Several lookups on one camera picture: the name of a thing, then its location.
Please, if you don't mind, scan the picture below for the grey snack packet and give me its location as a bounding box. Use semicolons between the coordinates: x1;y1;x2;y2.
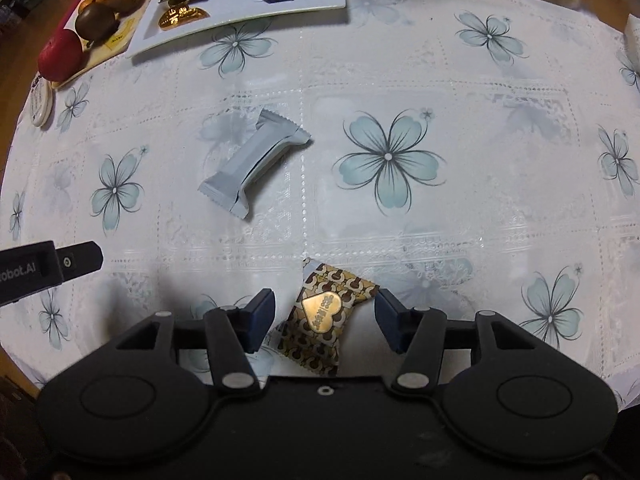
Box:
197;107;313;221

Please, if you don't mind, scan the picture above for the brown patterned snack packet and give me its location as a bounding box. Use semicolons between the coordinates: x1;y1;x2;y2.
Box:
274;257;382;378

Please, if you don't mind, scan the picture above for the red apple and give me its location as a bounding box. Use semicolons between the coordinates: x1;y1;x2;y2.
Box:
37;27;83;83

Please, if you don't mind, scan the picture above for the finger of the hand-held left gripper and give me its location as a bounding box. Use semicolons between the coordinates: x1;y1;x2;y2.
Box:
55;241;105;281

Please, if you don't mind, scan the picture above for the white floral tablecloth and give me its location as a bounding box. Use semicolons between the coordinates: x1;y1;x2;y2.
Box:
0;0;640;411

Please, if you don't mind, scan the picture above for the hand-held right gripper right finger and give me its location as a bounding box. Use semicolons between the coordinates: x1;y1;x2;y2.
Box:
374;287;548;396

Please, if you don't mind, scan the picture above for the yellow fruit tray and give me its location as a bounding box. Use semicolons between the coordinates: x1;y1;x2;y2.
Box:
50;0;158;91

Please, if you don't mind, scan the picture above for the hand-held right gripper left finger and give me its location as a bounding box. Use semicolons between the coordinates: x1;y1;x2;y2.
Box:
102;287;277;396

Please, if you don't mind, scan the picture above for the white remote control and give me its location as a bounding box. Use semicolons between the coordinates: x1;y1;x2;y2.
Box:
27;72;53;128

